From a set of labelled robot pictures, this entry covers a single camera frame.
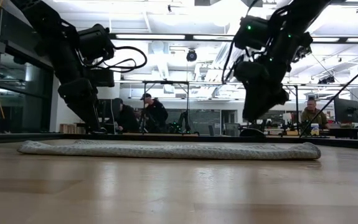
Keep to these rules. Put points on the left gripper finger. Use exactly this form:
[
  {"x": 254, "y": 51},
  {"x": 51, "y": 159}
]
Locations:
[{"x": 86, "y": 115}]

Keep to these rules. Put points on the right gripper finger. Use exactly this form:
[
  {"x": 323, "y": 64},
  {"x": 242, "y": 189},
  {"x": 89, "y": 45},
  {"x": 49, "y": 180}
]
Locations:
[{"x": 259, "y": 104}]

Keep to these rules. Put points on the grey microfiber towel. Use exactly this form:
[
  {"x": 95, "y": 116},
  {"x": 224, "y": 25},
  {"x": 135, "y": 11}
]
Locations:
[{"x": 166, "y": 151}]

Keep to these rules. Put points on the black background robot arm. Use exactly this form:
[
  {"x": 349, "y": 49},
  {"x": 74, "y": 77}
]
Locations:
[{"x": 183, "y": 123}]

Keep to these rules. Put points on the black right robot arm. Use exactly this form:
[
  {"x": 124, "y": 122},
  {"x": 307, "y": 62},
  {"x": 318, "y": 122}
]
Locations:
[{"x": 294, "y": 18}]

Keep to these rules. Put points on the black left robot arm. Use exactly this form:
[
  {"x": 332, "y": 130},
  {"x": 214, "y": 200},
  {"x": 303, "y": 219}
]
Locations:
[{"x": 48, "y": 31}]

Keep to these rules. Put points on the grey office chair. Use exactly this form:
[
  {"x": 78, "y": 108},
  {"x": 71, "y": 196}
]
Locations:
[{"x": 233, "y": 129}]

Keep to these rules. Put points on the person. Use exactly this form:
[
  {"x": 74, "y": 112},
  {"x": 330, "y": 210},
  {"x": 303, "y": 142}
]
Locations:
[
  {"x": 125, "y": 118},
  {"x": 314, "y": 116},
  {"x": 157, "y": 113}
]

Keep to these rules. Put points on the black ceiling spotlight cluster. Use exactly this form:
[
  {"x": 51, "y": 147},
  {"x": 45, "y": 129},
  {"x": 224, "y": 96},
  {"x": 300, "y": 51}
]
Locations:
[{"x": 303, "y": 53}]

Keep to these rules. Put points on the dark glass partition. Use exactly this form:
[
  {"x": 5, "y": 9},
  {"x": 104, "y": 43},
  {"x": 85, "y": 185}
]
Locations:
[{"x": 32, "y": 102}]

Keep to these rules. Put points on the white bottle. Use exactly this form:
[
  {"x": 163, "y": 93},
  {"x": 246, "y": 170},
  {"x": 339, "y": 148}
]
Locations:
[{"x": 315, "y": 130}]

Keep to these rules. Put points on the thin black diagonal rod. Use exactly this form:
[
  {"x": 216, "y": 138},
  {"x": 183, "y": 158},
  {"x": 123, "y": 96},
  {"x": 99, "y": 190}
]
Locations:
[{"x": 340, "y": 95}]

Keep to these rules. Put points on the black computer monitor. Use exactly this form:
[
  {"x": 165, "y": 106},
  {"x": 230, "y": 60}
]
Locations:
[{"x": 346, "y": 110}]

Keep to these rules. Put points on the long ceiling light bar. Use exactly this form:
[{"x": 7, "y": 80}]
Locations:
[{"x": 150, "y": 36}]

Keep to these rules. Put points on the black background desk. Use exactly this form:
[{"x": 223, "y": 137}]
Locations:
[{"x": 353, "y": 133}]

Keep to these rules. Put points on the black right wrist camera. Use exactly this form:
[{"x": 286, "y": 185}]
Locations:
[{"x": 251, "y": 71}]

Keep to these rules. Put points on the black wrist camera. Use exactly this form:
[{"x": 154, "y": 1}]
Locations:
[
  {"x": 102, "y": 77},
  {"x": 251, "y": 71}
]

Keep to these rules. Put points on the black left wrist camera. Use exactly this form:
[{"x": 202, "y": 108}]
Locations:
[{"x": 102, "y": 77}]

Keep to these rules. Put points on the black background frame post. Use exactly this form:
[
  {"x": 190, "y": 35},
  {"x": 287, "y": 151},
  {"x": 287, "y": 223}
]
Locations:
[{"x": 296, "y": 105}]

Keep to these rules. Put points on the black ceiling dome camera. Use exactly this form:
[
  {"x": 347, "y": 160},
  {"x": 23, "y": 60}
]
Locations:
[{"x": 191, "y": 56}]

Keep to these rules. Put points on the black background station frame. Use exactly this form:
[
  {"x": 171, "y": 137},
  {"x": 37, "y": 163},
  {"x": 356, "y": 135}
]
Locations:
[{"x": 166, "y": 82}]

